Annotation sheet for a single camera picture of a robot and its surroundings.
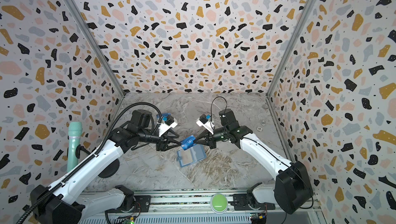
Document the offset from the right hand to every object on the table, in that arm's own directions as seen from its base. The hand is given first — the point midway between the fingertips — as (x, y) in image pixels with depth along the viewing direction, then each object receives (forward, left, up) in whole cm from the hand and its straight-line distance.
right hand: (198, 142), depth 71 cm
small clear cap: (+27, -40, -21) cm, 53 cm away
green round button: (-20, -10, -23) cm, 33 cm away
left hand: (0, +7, +3) cm, 8 cm away
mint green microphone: (-3, +48, +13) cm, 50 cm away
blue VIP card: (0, +5, 0) cm, 5 cm away
